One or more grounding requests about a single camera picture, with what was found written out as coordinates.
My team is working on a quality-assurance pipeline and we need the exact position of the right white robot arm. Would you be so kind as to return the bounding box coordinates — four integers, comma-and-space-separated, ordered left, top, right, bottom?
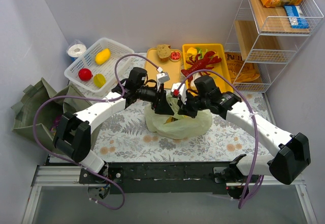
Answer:
171, 75, 311, 185

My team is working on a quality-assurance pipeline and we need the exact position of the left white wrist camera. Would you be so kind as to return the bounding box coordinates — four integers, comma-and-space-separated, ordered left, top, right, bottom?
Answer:
156, 72, 170, 90

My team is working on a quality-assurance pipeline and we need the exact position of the purple cable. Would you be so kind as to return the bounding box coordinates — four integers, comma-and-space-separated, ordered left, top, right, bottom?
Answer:
32, 53, 165, 211
177, 69, 265, 209

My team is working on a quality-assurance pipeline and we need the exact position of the yellow toy fruit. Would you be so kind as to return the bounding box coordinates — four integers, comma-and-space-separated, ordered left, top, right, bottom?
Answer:
94, 48, 111, 65

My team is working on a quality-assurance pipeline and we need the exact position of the red toy apple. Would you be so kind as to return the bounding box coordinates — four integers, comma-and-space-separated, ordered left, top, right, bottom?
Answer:
78, 68, 92, 82

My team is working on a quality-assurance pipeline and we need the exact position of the red toy lobster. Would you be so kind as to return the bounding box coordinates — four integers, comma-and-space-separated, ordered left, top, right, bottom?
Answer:
181, 51, 222, 76

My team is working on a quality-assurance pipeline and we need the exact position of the yellow green toy starfruit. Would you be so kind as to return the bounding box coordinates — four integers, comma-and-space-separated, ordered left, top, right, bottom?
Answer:
93, 74, 106, 88

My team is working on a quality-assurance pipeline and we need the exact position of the purple candy bag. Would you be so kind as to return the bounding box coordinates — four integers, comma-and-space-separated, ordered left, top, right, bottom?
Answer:
50, 115, 61, 135

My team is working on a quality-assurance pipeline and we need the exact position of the white perforated plastic basket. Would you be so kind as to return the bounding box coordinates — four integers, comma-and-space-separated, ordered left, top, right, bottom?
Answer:
64, 38, 134, 95

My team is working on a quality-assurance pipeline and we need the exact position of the blue snack box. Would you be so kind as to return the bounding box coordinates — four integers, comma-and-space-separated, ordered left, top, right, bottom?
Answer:
283, 5, 309, 29

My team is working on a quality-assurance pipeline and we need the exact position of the white wire shelf rack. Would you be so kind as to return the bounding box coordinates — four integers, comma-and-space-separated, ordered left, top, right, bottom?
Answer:
224, 0, 324, 92

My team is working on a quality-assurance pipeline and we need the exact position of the pale yellow flat tray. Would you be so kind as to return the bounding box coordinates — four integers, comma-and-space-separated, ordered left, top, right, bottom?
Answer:
145, 48, 182, 89

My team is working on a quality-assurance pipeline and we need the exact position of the pale yellow toy lemon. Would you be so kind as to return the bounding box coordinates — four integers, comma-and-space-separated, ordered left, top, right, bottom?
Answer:
165, 117, 178, 124

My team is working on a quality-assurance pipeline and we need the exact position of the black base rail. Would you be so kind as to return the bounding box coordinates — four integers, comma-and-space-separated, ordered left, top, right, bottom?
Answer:
78, 161, 290, 196

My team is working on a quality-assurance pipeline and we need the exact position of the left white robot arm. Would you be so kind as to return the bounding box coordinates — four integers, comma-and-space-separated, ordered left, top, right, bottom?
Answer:
53, 67, 174, 173

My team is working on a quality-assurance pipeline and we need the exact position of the deep yellow plastic bin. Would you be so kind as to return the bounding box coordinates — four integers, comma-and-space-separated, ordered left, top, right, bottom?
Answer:
182, 44, 234, 92

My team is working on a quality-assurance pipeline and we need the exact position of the bread slice rear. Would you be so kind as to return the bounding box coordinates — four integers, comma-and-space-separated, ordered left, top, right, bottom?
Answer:
156, 44, 171, 62

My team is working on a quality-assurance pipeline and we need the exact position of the olive green canvas bag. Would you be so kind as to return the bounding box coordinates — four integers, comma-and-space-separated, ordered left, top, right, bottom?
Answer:
11, 78, 92, 154

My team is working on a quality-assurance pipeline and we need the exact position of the light green plastic bag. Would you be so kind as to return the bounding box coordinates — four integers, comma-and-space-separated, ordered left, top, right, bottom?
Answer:
144, 95, 212, 140

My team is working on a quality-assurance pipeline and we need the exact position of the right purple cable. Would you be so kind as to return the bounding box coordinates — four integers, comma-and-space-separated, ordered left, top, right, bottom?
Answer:
177, 69, 265, 209

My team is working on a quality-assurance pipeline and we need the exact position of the orange chips bag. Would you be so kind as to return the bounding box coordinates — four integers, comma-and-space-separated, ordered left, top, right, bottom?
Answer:
225, 52, 260, 83

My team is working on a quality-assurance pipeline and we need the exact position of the white toy radish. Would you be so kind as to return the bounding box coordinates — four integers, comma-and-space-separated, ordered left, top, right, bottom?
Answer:
190, 72, 202, 86

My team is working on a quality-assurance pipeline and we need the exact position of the yellow toy pepper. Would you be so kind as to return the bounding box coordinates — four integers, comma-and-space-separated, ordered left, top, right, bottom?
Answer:
185, 47, 198, 61

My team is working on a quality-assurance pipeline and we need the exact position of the tissue roll in blue wrap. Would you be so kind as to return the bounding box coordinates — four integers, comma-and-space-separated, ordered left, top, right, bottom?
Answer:
66, 40, 87, 61

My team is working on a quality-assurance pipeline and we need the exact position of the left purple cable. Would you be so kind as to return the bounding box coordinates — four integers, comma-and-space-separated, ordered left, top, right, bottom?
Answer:
32, 53, 165, 211

